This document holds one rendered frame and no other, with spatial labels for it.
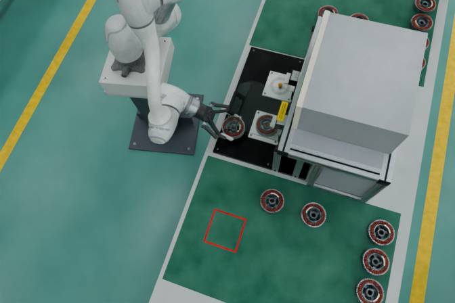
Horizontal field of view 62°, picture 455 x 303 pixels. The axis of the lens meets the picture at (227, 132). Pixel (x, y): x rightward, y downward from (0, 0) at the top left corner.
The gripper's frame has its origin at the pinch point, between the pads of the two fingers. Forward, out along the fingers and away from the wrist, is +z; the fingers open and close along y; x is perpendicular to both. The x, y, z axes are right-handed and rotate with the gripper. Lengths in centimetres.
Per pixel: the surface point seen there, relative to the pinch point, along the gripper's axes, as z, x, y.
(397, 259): 80, 35, 35
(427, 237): 149, -11, 4
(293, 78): 14.3, 18.4, -29.2
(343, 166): 30, 50, 14
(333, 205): 52, 20, 21
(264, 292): 35, 10, 67
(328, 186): 46, 21, 14
